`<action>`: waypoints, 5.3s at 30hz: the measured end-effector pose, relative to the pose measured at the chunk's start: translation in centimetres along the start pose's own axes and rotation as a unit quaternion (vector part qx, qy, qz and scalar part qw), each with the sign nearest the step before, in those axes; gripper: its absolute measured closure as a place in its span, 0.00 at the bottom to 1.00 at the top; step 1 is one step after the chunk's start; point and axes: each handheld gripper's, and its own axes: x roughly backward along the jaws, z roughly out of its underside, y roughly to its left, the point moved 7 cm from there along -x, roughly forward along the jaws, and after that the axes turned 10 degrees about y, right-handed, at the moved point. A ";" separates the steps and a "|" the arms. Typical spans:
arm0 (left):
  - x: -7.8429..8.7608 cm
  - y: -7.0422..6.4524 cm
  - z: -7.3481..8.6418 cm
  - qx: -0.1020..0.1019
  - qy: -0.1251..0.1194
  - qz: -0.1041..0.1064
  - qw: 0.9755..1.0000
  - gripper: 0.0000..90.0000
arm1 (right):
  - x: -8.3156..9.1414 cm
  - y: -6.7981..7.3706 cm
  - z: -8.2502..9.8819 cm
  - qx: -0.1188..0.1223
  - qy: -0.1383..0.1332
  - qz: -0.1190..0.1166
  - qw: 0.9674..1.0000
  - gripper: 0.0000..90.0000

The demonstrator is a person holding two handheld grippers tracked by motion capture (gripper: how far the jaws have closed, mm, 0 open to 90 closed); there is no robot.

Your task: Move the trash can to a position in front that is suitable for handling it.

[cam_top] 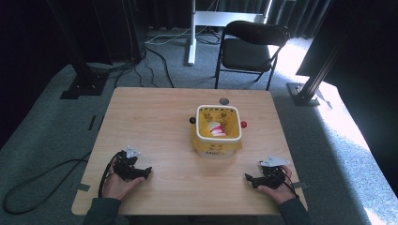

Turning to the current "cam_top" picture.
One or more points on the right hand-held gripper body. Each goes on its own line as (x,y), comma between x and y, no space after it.
(272,175)

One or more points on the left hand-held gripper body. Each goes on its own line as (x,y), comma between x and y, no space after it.
(126,164)

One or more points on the person's right hand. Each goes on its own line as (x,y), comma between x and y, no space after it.
(281,193)

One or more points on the person's left hand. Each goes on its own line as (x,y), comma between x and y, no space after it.
(117,187)

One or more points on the grey tape piece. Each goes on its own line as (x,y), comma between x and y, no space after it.
(83,187)
(300,185)

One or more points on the black tape strip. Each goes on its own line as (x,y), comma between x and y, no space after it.
(92,122)

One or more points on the grey table grommet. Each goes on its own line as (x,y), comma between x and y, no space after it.
(224,101)

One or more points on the black metal stand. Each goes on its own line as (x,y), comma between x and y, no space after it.
(308,92)
(84,85)

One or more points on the black folding chair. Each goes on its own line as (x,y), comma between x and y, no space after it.
(244,54)

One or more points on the grey curtain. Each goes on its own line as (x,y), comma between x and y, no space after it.
(300,18)

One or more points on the white desk frame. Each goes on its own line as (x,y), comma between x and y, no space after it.
(191,37)

